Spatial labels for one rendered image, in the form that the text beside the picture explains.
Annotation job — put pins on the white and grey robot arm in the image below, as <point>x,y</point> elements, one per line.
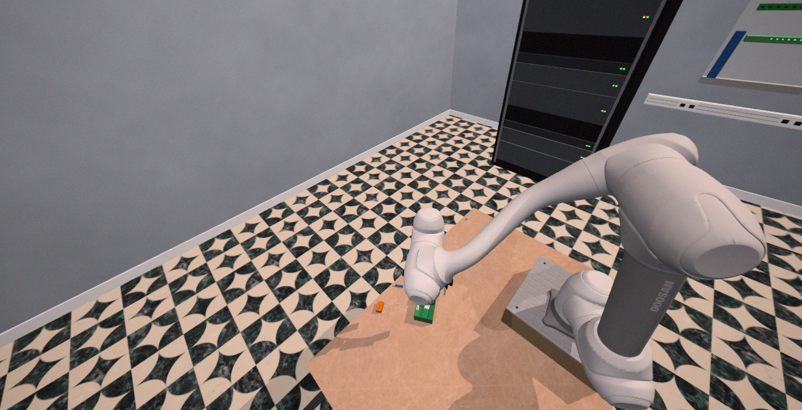
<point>672,215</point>

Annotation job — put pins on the green three-compartment bin rack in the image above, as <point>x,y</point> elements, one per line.
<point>419,312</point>

